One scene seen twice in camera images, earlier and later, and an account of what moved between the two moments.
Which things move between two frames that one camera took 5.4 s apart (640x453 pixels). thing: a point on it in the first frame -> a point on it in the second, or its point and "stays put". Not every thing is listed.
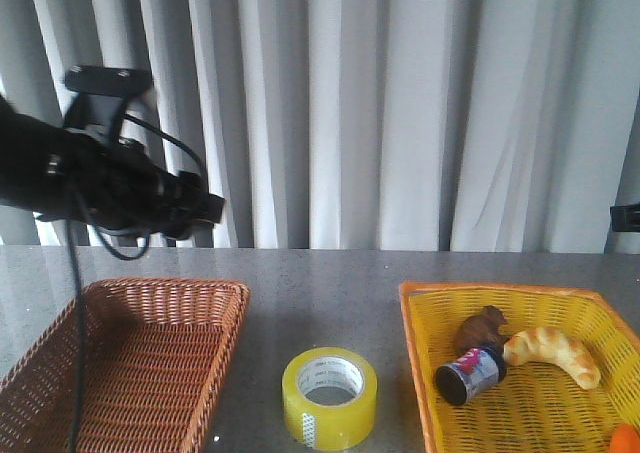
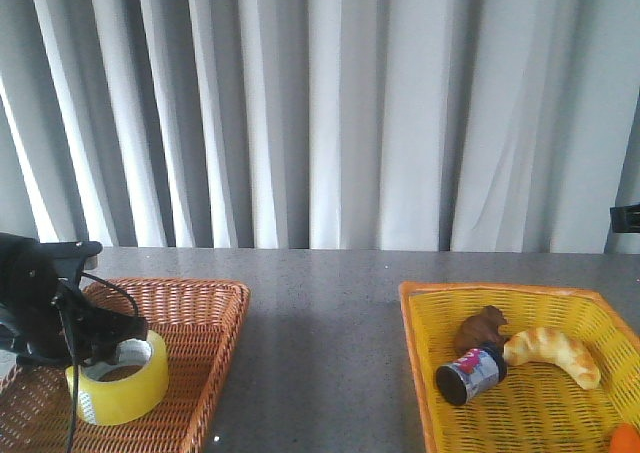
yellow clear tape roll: x=330 y=398 -> x=126 y=400
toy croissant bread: x=553 y=346 stays put
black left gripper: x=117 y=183 -> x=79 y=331
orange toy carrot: x=625 y=439 stays put
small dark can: x=459 y=382 stays put
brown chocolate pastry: x=480 y=330 stays put
